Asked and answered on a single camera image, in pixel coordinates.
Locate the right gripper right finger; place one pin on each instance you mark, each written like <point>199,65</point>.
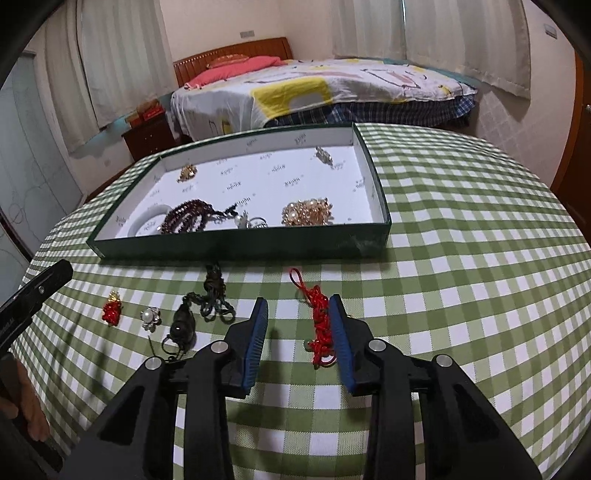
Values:
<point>464,435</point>

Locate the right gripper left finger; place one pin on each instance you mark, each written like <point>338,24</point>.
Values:
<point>133,437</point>

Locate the dark bead tassel pendant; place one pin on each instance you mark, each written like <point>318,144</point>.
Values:
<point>211,304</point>

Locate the gold and red charm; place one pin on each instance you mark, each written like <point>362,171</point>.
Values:
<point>111,311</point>

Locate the silver pearl flower brooch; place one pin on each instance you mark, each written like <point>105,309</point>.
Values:
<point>150,319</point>

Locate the red knotted cord charm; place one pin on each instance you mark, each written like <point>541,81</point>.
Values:
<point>322,347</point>

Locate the pink gold bead jewelry pile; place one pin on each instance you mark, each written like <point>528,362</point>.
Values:
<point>311,212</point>

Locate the silver rhinestone brooch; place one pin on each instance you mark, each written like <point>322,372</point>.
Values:
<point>324,156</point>

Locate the green jewelry box tray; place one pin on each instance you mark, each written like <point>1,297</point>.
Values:
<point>259,172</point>

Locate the person's hand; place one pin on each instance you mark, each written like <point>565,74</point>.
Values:
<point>28,404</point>

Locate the glass wardrobe door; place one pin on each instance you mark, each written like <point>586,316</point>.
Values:
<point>37,187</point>

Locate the green checkered tablecloth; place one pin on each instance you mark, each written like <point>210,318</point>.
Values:
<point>483,263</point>

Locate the white jade bangle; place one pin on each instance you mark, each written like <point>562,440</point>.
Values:
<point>148,215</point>

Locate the small gold brooch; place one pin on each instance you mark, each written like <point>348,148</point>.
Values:
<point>187,173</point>

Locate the dark wooden nightstand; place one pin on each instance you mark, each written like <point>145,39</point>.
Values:
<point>150,137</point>

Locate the red boxes on nightstand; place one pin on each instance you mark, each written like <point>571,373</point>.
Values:
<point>144,112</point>

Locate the left white curtain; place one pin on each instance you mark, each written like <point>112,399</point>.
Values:
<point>103,59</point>

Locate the white curtain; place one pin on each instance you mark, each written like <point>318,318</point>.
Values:
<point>486,40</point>
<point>103,59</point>

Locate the wooden door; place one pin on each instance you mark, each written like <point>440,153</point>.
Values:
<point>571,183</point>

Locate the pink pillow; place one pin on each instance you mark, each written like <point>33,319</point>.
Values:
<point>234,69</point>

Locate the orange patterned pillow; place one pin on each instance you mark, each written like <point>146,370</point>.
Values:
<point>227,60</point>

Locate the bed with patterned sheet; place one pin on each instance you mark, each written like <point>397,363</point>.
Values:
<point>333,91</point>

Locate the right white curtain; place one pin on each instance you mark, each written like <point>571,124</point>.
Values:
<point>486,40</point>

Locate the silver ring jewelry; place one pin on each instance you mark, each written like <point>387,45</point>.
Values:
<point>245,221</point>

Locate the wall light switch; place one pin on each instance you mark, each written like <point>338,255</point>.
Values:
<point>550,31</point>

